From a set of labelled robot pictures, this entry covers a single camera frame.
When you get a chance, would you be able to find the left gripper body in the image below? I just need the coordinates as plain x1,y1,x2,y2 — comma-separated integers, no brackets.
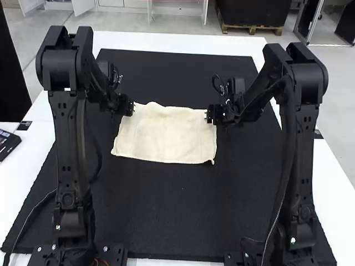
112,93,136,117

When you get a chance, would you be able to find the black partition panel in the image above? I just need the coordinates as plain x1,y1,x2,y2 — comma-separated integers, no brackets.
0,0,32,123

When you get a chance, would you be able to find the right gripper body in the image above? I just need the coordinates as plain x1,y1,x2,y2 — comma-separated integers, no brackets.
205,103,237,126

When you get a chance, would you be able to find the black flat box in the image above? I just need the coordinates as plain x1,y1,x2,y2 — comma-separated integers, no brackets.
0,128,23,163

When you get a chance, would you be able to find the aluminium frame cart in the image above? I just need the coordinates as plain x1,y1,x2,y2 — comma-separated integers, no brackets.
293,0,326,45

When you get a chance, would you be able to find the grey cupboard with closed doors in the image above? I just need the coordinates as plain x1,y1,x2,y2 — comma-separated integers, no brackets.
94,0,152,10

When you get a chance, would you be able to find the pale towel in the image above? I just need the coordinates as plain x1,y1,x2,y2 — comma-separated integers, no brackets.
110,101,218,166

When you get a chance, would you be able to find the black board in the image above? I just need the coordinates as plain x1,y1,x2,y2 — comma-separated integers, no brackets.
333,0,355,47

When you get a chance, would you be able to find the black mat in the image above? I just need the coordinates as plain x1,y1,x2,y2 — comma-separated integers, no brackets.
1,48,338,266

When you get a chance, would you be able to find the wooden pallet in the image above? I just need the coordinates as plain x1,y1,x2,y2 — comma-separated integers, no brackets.
220,22,285,37

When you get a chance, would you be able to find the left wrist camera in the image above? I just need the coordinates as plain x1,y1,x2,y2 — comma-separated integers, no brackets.
97,61,124,84

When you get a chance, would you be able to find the black crate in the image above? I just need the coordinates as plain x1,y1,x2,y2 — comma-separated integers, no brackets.
215,0,290,27

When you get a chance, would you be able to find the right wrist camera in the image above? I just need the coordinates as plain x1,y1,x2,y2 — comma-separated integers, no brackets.
225,77,246,96

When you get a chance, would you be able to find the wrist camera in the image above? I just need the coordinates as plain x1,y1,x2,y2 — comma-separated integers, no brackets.
97,61,124,84
225,77,246,96

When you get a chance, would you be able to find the grey cupboard with open doors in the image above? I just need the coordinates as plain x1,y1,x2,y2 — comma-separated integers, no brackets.
148,0,209,27
18,0,95,17

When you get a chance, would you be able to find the black cable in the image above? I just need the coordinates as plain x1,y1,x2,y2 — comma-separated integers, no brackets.
211,74,227,96
82,102,103,184

